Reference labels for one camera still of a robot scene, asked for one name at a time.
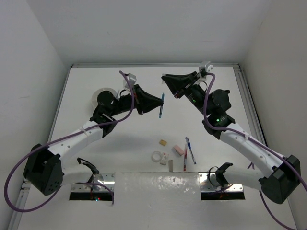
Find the blue ballpoint pen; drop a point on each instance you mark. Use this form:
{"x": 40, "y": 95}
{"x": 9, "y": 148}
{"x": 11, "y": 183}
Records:
{"x": 190, "y": 149}

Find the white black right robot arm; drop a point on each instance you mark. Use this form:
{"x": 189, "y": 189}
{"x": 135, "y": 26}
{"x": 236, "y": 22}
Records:
{"x": 276, "y": 176}

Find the teal blue pen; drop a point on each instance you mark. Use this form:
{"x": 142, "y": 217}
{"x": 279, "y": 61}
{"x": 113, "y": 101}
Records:
{"x": 162, "y": 105}

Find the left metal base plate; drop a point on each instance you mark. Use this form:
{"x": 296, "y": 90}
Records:
{"x": 98, "y": 183}

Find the white round desk organizer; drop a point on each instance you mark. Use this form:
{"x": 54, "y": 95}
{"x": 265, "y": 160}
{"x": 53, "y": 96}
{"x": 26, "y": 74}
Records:
{"x": 100, "y": 94}

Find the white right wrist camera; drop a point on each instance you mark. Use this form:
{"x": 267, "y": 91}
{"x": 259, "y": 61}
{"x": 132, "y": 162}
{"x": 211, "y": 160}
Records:
{"x": 204, "y": 68}

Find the clear tape roll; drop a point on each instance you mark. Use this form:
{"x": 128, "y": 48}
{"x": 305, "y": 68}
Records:
{"x": 156, "y": 156}

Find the yellow eraser block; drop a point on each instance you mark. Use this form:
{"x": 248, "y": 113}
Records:
{"x": 163, "y": 142}

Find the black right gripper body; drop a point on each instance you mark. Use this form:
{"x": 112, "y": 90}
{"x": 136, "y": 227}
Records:
{"x": 194, "y": 94}

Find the red pen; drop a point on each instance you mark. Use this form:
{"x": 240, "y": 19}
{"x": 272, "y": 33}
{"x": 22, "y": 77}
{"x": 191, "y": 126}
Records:
{"x": 185, "y": 157}

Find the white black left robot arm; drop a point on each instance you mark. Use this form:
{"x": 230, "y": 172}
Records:
{"x": 45, "y": 168}

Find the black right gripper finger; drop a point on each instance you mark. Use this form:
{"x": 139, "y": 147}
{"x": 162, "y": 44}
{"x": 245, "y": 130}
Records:
{"x": 181, "y": 76}
{"x": 179, "y": 87}

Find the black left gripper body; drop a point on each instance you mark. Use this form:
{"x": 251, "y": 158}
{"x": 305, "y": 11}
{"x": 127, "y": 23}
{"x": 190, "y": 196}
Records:
{"x": 126, "y": 102}

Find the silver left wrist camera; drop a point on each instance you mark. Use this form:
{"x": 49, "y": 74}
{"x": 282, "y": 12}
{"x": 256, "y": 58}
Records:
{"x": 131, "y": 79}

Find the grey staple box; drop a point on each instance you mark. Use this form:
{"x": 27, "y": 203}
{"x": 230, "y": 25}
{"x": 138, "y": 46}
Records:
{"x": 170, "y": 165}

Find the pink stapler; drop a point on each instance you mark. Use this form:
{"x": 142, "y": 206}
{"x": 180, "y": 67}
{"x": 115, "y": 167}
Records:
{"x": 178, "y": 150}

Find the white correction tape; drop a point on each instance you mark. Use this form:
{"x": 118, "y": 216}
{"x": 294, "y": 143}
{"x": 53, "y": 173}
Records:
{"x": 164, "y": 159}

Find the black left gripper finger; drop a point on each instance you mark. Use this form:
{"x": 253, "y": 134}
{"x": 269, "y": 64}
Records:
{"x": 148, "y": 98}
{"x": 148, "y": 106}

